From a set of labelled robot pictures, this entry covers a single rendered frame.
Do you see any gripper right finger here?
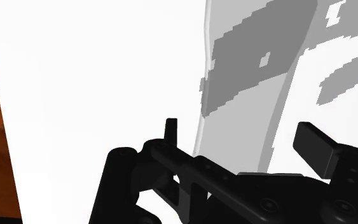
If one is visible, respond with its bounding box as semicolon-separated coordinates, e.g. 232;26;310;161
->
293;121;358;224

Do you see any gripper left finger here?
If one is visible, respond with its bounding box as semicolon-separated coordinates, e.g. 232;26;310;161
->
88;118;274;224

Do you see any white curved fixture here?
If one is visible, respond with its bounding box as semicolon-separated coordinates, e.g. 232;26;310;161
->
192;0;358;182

